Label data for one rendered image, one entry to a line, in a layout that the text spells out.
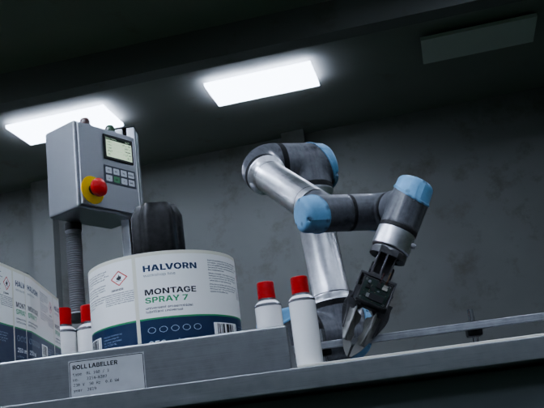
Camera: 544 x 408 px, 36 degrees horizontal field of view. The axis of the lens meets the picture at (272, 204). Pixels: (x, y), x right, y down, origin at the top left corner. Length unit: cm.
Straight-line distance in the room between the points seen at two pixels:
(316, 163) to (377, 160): 906
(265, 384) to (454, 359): 17
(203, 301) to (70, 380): 27
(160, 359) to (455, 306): 982
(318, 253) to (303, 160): 23
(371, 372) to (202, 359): 17
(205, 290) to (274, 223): 1000
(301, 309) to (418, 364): 85
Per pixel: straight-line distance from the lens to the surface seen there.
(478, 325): 169
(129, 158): 186
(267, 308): 161
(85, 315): 167
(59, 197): 179
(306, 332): 159
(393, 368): 77
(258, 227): 1111
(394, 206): 164
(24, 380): 88
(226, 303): 111
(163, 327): 107
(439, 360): 77
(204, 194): 1143
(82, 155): 178
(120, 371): 86
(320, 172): 203
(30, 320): 131
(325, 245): 198
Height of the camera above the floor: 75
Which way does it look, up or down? 17 degrees up
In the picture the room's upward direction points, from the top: 7 degrees counter-clockwise
